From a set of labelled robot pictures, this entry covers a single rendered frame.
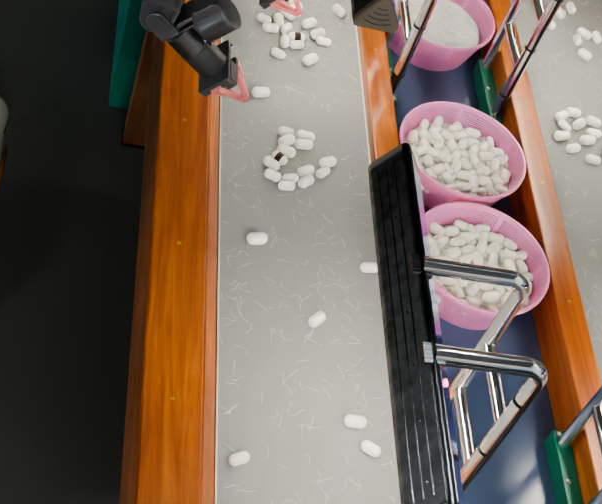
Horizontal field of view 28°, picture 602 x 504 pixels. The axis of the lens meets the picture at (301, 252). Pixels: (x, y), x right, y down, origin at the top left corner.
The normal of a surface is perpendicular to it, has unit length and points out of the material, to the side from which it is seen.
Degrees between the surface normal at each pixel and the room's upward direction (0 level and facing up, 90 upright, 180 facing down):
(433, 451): 58
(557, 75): 0
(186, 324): 0
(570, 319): 0
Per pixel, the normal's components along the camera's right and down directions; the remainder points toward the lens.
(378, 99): 0.27, -0.63
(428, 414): -0.67, -0.46
